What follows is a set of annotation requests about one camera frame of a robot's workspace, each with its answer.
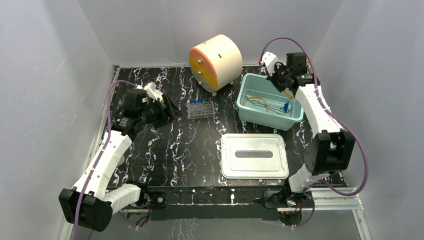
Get clear graduated cylinder blue base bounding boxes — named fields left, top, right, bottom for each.
left=262, top=102, right=290, bottom=115

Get metal crucible tongs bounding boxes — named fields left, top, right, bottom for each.
left=243, top=98, right=287, bottom=115

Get white bin lid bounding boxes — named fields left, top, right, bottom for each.
left=220, top=133, right=289, bottom=180

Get tan rubber tubing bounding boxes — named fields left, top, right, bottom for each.
left=242, top=96, right=268, bottom=107

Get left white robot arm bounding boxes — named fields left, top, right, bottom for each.
left=58, top=88, right=182, bottom=232

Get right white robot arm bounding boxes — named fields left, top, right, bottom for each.
left=261, top=51, right=356, bottom=207

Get clear test tube rack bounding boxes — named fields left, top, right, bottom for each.
left=187, top=100, right=215, bottom=119

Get light blue plastic bin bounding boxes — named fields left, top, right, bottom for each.
left=236, top=73, right=304, bottom=131

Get round cream drawer cabinet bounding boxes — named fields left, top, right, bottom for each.
left=188, top=34, right=243, bottom=97

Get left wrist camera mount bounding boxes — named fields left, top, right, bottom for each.
left=142, top=82, right=163, bottom=103

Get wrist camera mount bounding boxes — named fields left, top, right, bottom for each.
left=259, top=51, right=280, bottom=76
left=142, top=82, right=163, bottom=103

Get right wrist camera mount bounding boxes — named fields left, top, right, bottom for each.
left=259, top=51, right=280, bottom=76

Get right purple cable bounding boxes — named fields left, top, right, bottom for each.
left=259, top=37, right=370, bottom=228

